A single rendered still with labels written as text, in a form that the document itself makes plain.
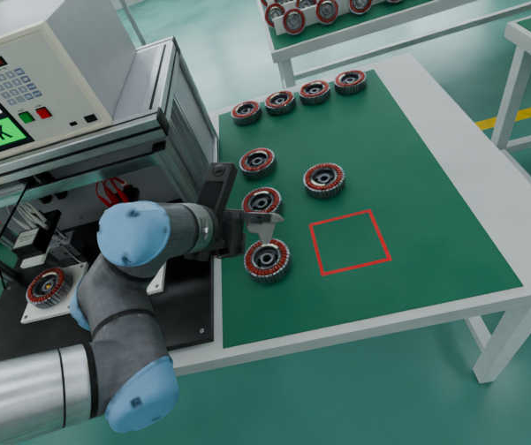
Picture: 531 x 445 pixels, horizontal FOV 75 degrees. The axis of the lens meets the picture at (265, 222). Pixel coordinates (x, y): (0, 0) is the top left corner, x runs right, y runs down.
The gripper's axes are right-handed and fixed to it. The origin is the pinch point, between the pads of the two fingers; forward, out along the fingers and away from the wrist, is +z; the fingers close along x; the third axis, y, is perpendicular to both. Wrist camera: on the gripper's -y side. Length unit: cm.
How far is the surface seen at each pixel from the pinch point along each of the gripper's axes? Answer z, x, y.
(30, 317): -6, -57, 31
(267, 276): 7.5, 1.9, 14.4
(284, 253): 11.5, 4.2, 9.3
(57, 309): -4, -50, 29
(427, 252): 18.6, 34.8, 6.0
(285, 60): 96, -30, -70
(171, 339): -3.2, -15.3, 29.0
